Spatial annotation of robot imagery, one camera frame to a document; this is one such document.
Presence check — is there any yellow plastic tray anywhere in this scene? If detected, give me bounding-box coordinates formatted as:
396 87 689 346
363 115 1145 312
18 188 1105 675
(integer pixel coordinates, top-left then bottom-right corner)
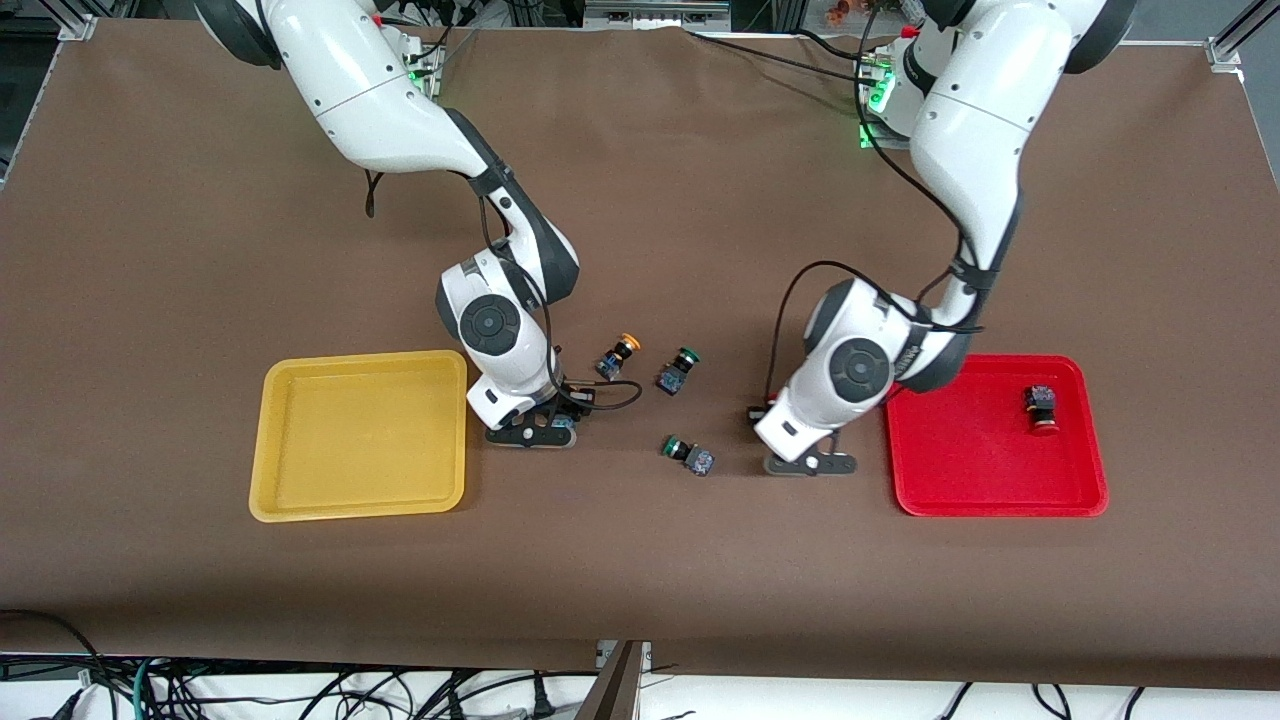
248 349 469 524

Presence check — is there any red plastic tray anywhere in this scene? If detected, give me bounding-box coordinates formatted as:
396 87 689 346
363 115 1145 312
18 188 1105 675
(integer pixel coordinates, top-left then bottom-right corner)
881 354 1109 518

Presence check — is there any silver metal rack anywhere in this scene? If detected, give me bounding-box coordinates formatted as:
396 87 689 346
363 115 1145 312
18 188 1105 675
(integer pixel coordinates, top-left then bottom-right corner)
583 0 733 31

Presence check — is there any green push button switch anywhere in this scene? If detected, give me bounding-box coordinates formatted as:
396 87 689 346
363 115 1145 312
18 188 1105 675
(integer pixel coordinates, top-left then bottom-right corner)
656 347 702 397
660 435 716 478

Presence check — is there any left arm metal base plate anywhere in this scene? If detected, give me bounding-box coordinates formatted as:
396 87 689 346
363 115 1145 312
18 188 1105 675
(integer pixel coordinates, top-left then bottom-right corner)
855 50 916 151

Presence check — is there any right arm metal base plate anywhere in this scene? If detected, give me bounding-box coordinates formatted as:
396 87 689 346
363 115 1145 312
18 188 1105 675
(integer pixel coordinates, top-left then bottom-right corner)
400 30 446 101

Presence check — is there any black cable on table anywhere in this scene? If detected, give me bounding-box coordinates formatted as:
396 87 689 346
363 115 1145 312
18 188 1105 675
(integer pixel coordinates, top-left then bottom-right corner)
685 28 881 81

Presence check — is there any green cable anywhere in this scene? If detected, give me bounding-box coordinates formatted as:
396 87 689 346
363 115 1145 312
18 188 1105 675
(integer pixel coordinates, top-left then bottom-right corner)
128 655 161 720

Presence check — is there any black floor cable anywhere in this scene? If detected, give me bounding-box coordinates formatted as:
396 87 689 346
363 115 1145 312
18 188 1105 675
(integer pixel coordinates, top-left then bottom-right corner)
0 608 101 691

